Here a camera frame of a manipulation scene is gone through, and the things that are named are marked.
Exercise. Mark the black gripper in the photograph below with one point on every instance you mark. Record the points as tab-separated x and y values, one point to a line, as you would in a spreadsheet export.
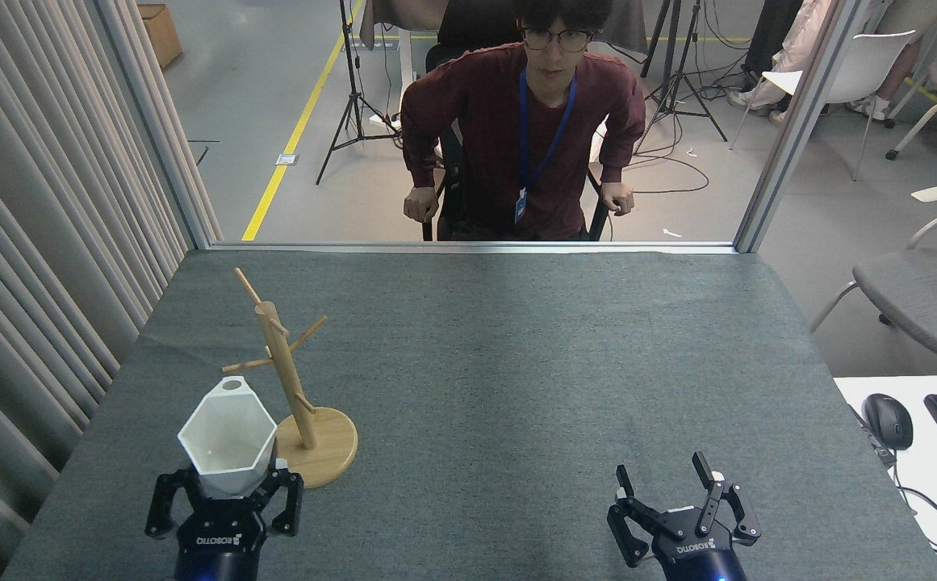
218	549
690	557

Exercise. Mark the white hexagonal cup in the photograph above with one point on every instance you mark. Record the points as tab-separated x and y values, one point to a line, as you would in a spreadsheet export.
230	452

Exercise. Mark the wooden cup rack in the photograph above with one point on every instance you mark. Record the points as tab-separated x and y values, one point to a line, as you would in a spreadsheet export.
327	452

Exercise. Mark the seated person's left hand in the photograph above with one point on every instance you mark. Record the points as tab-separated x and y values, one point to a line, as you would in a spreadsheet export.
618	199

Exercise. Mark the seated person's right hand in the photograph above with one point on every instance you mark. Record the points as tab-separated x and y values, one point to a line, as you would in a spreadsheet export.
421	206

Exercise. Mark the black slim device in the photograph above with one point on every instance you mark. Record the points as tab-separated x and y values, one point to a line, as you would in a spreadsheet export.
872	440

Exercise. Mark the black computer mouse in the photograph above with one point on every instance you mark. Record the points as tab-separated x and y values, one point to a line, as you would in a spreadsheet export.
888	420

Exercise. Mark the white desk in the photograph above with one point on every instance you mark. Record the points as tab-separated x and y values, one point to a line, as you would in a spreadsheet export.
936	500

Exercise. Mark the grey padded chair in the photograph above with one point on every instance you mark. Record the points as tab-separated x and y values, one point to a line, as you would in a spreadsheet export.
920	298

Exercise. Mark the beige pleated curtain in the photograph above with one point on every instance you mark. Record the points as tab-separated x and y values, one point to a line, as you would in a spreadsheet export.
24	242

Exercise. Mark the metal floor socket plate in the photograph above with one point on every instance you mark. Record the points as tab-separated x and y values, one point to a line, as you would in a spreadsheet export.
287	159

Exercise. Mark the black office chair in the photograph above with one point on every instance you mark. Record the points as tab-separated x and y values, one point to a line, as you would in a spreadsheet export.
445	169

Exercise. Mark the black tripod stand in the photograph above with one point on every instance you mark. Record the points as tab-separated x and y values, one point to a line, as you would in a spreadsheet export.
678	89
353	89

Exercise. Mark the seated person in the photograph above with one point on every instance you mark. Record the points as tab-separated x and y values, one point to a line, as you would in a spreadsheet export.
484	113

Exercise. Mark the brown cardboard box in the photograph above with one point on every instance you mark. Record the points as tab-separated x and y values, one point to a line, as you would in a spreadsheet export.
161	36

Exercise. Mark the person in white clothes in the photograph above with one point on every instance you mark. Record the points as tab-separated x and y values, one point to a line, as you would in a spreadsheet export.
799	48

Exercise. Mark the white plastic chair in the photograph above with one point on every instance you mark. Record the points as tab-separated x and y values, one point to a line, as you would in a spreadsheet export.
880	64

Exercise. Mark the silver frame rail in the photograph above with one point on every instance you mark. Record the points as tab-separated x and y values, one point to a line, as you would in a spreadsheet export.
468	247

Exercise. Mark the silver frame post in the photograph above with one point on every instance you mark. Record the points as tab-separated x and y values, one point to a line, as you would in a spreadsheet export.
791	129
157	121

